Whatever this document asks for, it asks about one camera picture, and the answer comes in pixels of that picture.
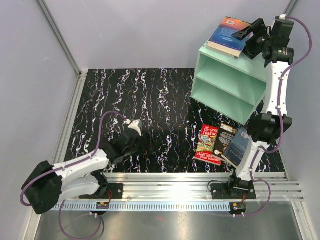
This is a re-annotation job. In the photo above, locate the right control board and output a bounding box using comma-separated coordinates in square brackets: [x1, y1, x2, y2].
[229, 202, 247, 215]

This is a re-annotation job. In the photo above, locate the purple treehouse book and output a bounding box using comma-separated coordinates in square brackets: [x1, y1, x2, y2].
[199, 42, 237, 58]

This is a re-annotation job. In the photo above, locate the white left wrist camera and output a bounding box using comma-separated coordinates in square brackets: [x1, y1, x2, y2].
[124, 119, 143, 137]

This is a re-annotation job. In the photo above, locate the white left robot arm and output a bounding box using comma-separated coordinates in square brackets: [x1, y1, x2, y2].
[20, 128, 152, 215]

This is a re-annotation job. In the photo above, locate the aluminium mounting rail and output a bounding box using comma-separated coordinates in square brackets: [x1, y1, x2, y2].
[34, 172, 305, 203]

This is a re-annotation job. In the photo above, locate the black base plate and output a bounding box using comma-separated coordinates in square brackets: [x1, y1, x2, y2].
[79, 183, 124, 200]
[207, 181, 257, 200]

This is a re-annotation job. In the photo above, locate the left aluminium frame post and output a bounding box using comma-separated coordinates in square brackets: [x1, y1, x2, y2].
[36, 0, 83, 78]

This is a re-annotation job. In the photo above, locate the white slotted cable duct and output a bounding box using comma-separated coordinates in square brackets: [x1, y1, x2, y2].
[52, 200, 230, 212]

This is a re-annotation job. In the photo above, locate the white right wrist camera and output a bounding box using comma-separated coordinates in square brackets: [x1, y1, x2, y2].
[275, 14, 287, 22]

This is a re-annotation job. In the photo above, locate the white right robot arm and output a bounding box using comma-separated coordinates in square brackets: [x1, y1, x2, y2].
[220, 14, 294, 199]

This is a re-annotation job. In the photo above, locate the blue orange sunset book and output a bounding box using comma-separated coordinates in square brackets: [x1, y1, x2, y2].
[207, 16, 252, 58]

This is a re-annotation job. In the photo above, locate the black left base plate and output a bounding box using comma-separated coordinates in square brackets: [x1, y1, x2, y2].
[79, 183, 124, 200]

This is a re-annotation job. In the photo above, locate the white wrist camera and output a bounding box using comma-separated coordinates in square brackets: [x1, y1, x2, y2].
[124, 119, 143, 137]
[275, 14, 287, 22]

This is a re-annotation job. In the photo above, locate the black marbled table mat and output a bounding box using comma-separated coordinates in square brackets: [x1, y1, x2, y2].
[64, 68, 286, 174]

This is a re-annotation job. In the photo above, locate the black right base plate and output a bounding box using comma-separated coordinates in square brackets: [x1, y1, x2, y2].
[207, 181, 257, 200]

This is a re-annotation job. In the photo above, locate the red treehouse book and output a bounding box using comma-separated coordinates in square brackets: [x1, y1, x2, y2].
[194, 124, 222, 166]

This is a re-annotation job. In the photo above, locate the control board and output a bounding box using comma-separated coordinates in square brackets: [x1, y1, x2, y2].
[96, 201, 110, 210]
[229, 202, 247, 215]

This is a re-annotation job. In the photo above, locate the dark blue paperback book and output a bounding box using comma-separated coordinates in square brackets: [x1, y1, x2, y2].
[222, 127, 250, 168]

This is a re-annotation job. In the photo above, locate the aluminium frame post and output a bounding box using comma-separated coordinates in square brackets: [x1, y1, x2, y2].
[283, 0, 300, 18]
[36, 0, 83, 78]

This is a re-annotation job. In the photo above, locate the left control board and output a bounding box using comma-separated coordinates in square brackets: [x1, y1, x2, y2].
[96, 201, 110, 210]

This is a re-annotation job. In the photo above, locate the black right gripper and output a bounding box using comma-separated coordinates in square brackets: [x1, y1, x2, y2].
[230, 19, 271, 61]

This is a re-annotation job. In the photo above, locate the right aluminium frame post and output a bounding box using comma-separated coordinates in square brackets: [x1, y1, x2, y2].
[283, 0, 300, 18]

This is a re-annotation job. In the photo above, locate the black paperback book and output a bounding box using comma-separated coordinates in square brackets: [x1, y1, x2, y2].
[212, 123, 238, 158]

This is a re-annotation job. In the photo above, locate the mint green wooden shelf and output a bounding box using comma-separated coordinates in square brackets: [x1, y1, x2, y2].
[190, 43, 268, 125]

